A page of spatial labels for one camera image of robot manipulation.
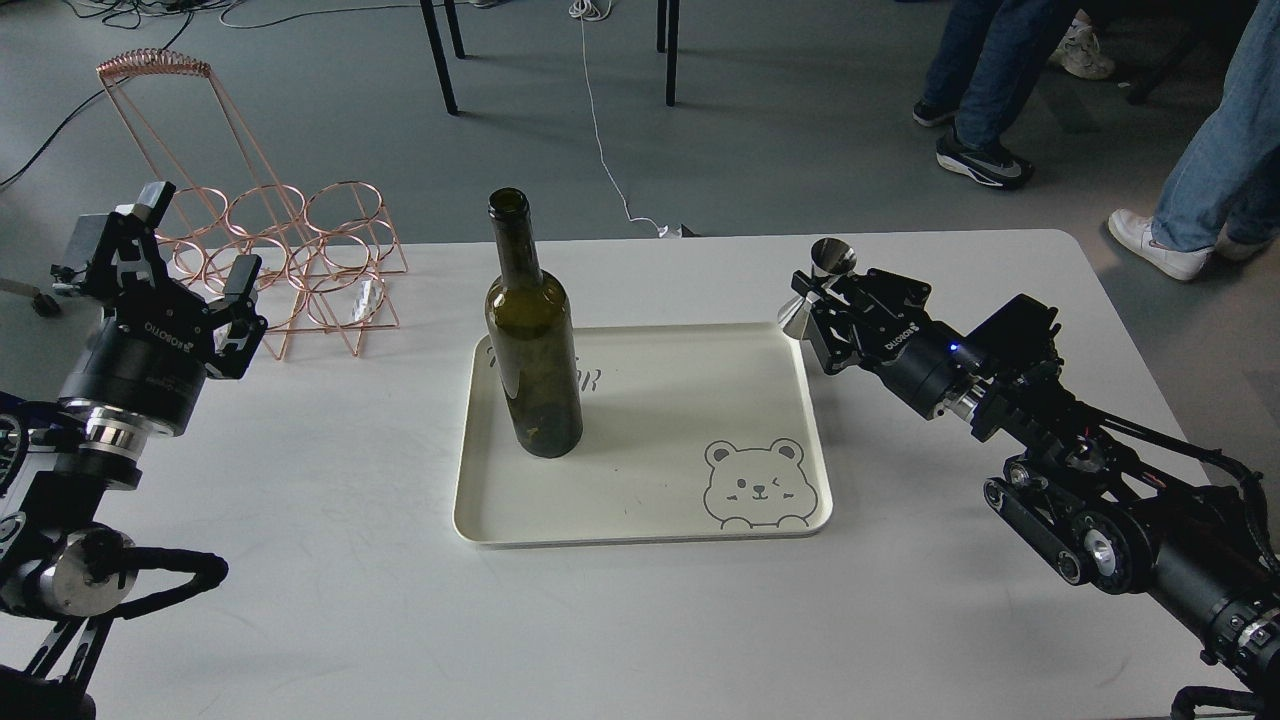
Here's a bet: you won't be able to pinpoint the silver metal jigger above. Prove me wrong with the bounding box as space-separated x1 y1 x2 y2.
777 237 858 341

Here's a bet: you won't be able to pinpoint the copper wire wine rack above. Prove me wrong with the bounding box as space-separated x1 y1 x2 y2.
96 47 410 359

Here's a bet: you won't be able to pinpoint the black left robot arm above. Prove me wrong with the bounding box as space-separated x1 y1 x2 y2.
1 181 268 719

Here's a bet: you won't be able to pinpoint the dark green wine bottle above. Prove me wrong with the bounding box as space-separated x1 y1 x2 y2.
485 187 582 457

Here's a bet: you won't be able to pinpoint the walking person in jeans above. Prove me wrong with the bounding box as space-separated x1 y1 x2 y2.
1106 1 1279 282

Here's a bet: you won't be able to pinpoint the cream bear serving tray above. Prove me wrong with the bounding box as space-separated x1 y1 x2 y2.
453 322 833 546

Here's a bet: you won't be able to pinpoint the black chair legs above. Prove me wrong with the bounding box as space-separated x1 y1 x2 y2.
419 0 681 117

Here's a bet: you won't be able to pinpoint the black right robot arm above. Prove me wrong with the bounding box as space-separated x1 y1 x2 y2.
780 269 1279 719

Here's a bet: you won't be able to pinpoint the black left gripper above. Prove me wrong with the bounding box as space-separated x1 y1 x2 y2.
50 181 268 437

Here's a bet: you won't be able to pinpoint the black cables on floor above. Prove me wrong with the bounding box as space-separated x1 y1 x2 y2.
0 0 421 191

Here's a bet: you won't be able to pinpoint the white cable on floor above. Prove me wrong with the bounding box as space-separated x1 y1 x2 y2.
568 0 684 240

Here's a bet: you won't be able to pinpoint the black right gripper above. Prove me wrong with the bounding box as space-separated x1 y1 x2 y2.
791 268 989 419

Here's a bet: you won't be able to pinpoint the chair caster wheel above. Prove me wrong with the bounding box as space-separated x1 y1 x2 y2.
0 277 61 318

